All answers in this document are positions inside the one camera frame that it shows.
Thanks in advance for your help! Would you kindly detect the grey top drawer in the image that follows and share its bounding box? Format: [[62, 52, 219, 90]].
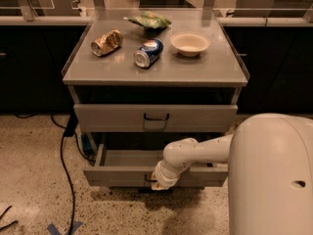
[[74, 104, 238, 132]]

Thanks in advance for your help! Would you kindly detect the white paper bowl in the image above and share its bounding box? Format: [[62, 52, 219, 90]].
[[170, 31, 210, 57]]

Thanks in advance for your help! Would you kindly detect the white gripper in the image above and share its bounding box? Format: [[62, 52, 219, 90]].
[[152, 160, 190, 191]]

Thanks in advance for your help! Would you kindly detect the green chip bag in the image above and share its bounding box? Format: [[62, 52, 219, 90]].
[[124, 11, 171, 29]]

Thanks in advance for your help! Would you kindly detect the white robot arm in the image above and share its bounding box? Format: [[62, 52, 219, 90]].
[[152, 114, 313, 235]]

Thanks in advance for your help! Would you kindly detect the blue tape cross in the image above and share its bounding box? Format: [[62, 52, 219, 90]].
[[46, 220, 84, 235]]

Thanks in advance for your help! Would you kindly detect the blue pepsi can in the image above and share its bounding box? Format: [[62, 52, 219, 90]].
[[133, 38, 163, 69]]

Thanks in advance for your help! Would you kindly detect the crushed gold soda can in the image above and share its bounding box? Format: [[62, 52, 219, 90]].
[[91, 29, 123, 57]]

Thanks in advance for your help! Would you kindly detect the grey drawer cabinet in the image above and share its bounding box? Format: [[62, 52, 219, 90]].
[[61, 8, 251, 194]]

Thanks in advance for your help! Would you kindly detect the black cable bottom left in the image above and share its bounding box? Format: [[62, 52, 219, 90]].
[[0, 205, 20, 232]]

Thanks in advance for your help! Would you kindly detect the grey drawer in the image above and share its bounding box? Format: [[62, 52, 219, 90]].
[[83, 144, 228, 188], [74, 104, 238, 132]]

